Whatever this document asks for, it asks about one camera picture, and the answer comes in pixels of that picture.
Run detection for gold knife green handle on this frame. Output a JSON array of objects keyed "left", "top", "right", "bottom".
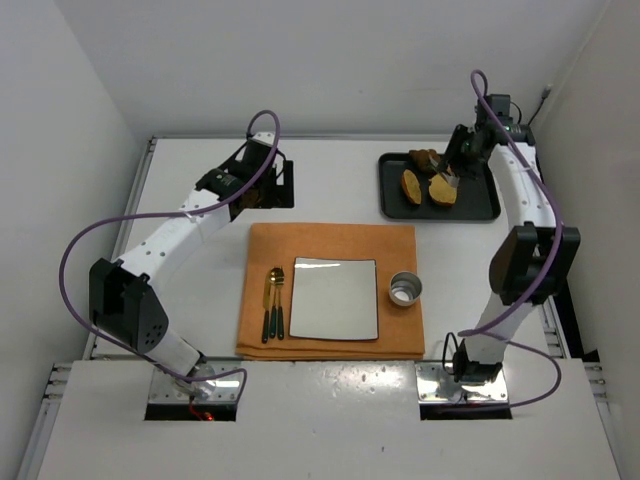
[{"left": 261, "top": 272, "right": 271, "bottom": 344}]

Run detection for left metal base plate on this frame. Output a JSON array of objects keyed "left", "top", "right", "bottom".
[{"left": 148, "top": 360, "right": 244, "bottom": 406}]

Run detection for dark brown bread piece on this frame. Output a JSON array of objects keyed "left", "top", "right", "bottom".
[{"left": 409, "top": 149, "right": 446, "bottom": 174}]

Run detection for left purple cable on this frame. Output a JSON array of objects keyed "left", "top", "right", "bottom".
[{"left": 58, "top": 110, "right": 281, "bottom": 401}]

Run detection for bread slice middle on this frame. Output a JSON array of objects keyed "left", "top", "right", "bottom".
[{"left": 428, "top": 173, "right": 459, "bottom": 207}]

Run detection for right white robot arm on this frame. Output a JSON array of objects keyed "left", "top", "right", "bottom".
[{"left": 451, "top": 94, "right": 581, "bottom": 383}]

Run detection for black tray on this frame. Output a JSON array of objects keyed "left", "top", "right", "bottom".
[{"left": 378, "top": 153, "right": 501, "bottom": 222}]

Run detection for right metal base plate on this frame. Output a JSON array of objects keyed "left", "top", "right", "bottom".
[{"left": 415, "top": 361, "right": 509, "bottom": 406}]

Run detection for gold spoon green handle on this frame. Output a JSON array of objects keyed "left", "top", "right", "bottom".
[{"left": 268, "top": 267, "right": 284, "bottom": 338}]

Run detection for metal cup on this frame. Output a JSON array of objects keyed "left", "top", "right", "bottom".
[{"left": 389, "top": 271, "right": 423, "bottom": 308}]

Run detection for white square plate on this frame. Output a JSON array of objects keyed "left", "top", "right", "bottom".
[{"left": 289, "top": 257, "right": 379, "bottom": 341}]

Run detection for gold fork green handle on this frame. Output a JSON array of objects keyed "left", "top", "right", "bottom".
[{"left": 275, "top": 267, "right": 285, "bottom": 340}]

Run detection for metal base plate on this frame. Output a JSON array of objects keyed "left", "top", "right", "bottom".
[
  {"left": 148, "top": 360, "right": 244, "bottom": 406},
  {"left": 415, "top": 361, "right": 509, "bottom": 406}
]

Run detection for bread slice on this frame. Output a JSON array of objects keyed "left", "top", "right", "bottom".
[
  {"left": 428, "top": 173, "right": 459, "bottom": 207},
  {"left": 401, "top": 169, "right": 422, "bottom": 205}
]

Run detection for black wall cable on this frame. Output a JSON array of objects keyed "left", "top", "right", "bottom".
[{"left": 524, "top": 87, "right": 551, "bottom": 131}]

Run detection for bread slice left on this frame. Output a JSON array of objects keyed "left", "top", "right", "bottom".
[{"left": 401, "top": 169, "right": 422, "bottom": 205}]

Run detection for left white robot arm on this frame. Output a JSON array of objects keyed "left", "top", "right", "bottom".
[{"left": 89, "top": 133, "right": 293, "bottom": 385}]

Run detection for metal serving tongs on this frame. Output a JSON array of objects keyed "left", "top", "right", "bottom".
[{"left": 429, "top": 155, "right": 459, "bottom": 188}]

